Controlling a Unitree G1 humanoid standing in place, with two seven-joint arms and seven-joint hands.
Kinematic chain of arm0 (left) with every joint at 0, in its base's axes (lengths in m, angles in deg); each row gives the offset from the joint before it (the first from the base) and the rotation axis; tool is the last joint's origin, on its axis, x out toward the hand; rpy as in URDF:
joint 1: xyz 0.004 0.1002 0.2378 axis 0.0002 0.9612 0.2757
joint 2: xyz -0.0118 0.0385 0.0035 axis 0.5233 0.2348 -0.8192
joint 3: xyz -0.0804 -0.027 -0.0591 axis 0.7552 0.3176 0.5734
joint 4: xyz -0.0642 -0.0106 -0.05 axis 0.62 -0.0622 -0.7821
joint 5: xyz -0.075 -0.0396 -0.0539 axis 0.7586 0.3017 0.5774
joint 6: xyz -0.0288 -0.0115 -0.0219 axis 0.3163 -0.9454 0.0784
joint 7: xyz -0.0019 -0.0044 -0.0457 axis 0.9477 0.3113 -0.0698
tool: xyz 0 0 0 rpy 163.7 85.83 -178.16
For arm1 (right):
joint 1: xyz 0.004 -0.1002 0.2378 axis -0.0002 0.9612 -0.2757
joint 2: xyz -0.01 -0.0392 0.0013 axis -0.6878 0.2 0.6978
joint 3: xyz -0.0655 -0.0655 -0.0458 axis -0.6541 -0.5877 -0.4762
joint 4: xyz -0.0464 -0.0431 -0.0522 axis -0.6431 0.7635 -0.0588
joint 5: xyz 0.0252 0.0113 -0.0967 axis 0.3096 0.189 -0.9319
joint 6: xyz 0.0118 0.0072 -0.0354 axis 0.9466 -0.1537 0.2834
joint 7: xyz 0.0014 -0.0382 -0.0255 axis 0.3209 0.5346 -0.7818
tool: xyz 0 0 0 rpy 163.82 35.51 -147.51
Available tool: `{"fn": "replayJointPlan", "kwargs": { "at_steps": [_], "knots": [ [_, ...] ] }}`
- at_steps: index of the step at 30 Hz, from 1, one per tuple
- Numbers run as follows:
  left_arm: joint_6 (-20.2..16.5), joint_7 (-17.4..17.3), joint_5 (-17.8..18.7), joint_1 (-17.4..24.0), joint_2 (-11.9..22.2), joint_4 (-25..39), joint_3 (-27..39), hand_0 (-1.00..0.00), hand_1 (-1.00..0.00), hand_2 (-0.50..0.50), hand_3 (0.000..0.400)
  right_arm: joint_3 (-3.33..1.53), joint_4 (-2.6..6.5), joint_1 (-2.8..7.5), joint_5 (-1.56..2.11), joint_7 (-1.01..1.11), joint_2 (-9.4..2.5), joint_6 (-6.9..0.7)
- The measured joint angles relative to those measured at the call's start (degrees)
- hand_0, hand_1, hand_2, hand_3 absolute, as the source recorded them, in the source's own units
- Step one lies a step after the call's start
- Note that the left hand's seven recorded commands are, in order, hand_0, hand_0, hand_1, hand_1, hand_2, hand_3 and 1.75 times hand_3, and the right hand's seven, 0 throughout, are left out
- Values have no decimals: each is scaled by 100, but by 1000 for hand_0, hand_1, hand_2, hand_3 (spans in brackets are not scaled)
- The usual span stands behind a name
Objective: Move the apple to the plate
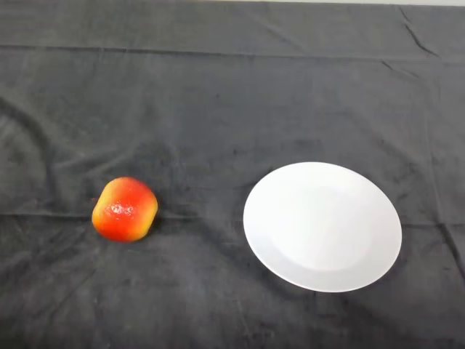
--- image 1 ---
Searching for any red yellow apple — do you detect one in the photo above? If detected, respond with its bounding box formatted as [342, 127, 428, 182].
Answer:
[91, 177, 159, 244]

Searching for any white round plate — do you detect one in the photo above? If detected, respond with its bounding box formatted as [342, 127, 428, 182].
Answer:
[243, 161, 403, 293]

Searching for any black cloth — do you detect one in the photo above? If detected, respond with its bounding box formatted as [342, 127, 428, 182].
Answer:
[0, 0, 465, 349]

